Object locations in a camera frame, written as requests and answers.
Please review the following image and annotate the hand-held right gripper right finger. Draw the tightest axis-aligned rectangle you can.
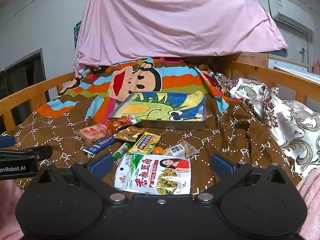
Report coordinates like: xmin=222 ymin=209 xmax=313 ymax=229
xmin=194 ymin=153 xmax=290 ymax=204

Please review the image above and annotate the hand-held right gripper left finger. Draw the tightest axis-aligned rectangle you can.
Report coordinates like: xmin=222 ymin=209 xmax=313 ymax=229
xmin=34 ymin=153 xmax=130 ymax=204

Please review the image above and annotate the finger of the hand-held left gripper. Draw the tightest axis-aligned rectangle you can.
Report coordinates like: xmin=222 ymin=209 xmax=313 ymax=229
xmin=0 ymin=136 xmax=16 ymax=149

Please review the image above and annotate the blue snack stick packet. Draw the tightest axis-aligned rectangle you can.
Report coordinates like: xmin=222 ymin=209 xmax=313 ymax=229
xmin=82 ymin=135 xmax=118 ymax=155

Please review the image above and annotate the green tube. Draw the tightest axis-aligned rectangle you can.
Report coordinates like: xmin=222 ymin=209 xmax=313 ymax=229
xmin=112 ymin=142 xmax=131 ymax=162

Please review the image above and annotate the rice cracker packet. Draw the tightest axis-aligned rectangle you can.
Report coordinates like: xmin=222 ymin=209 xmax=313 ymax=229
xmin=79 ymin=123 xmax=111 ymax=145

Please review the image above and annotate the gold snack packet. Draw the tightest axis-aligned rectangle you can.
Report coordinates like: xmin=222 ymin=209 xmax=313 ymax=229
xmin=114 ymin=126 xmax=147 ymax=143

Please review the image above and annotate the clear nut packet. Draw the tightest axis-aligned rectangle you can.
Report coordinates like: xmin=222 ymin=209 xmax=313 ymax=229
xmin=162 ymin=141 xmax=201 ymax=159

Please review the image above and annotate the orange red snack packet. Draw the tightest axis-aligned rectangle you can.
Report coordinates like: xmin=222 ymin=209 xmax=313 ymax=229
xmin=101 ymin=114 xmax=142 ymax=137

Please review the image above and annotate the large white bean snack packet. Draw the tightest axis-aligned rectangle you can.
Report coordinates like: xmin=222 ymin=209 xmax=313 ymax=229
xmin=114 ymin=153 xmax=192 ymax=195

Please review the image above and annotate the yellow green snack packet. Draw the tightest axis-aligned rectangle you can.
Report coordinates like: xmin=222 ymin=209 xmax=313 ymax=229
xmin=128 ymin=132 xmax=161 ymax=155

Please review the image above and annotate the dinosaur print metal tray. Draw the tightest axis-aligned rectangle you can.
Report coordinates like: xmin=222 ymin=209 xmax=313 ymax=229
xmin=108 ymin=91 xmax=207 ymax=130

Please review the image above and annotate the person's left forearm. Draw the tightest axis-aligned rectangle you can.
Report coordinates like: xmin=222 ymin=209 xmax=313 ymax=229
xmin=0 ymin=180 xmax=25 ymax=239

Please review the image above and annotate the cartoon monkey printed blanket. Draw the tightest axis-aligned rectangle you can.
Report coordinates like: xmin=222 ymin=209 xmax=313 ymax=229
xmin=0 ymin=57 xmax=303 ymax=202

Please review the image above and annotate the striped monkey blanket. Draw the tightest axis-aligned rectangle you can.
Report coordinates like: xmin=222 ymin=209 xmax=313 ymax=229
xmin=0 ymin=51 xmax=320 ymax=133

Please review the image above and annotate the dark door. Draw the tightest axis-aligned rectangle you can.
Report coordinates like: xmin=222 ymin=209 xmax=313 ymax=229
xmin=0 ymin=49 xmax=47 ymax=128

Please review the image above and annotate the floral satin quilt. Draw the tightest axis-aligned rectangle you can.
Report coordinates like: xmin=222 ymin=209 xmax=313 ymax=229
xmin=214 ymin=72 xmax=320 ymax=178

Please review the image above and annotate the pink fleece clothing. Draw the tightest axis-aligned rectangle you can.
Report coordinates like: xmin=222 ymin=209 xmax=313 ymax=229
xmin=296 ymin=172 xmax=320 ymax=240

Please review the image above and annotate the white cabinet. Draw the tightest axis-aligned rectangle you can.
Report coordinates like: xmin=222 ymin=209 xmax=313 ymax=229
xmin=269 ymin=54 xmax=310 ymax=74

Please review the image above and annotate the teal floral cloth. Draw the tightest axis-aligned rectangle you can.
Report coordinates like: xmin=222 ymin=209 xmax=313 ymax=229
xmin=73 ymin=21 xmax=82 ymax=48

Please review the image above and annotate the pink bed sheet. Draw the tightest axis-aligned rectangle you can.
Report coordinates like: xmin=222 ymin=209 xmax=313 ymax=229
xmin=72 ymin=0 xmax=288 ymax=74

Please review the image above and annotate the white air conditioner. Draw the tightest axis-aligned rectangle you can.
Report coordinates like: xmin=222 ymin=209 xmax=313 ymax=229
xmin=268 ymin=0 xmax=315 ymax=32

